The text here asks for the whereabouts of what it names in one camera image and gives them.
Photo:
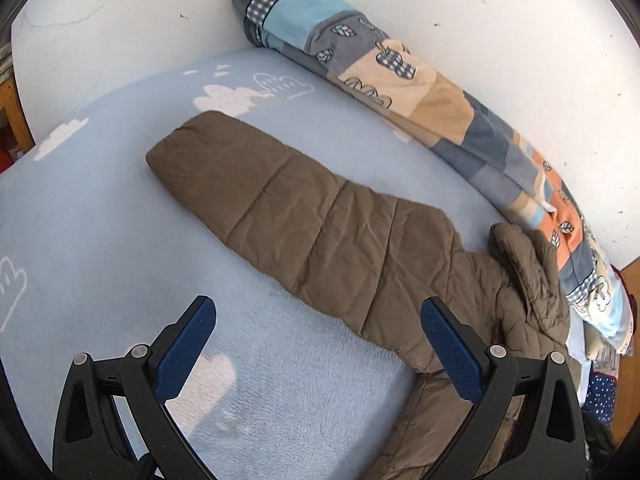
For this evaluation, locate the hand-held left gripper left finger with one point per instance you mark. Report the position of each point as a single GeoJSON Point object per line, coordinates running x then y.
{"type": "Point", "coordinates": [186, 349]}

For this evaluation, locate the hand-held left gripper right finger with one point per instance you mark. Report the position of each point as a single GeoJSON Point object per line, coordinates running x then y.
{"type": "Point", "coordinates": [451, 355]}

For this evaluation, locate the brown puffer jacket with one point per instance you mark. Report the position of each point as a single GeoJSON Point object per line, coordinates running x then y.
{"type": "Point", "coordinates": [345, 240]}

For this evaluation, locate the light blue cloud-print bed sheet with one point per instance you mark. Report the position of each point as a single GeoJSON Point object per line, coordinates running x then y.
{"type": "Point", "coordinates": [125, 240]}

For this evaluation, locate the white printed cloth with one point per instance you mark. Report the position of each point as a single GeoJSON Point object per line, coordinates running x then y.
{"type": "Point", "coordinates": [606, 359]}

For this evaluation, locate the navy star-print cloth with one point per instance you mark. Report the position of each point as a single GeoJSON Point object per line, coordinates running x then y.
{"type": "Point", "coordinates": [602, 395]}

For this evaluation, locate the wooden headboard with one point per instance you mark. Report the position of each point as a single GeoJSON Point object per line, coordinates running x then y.
{"type": "Point", "coordinates": [631, 285]}

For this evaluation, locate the patchwork quilt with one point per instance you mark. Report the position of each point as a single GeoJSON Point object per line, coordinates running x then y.
{"type": "Point", "coordinates": [430, 90]}

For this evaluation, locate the wooden shelf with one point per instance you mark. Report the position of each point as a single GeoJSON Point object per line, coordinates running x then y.
{"type": "Point", "coordinates": [12, 110]}

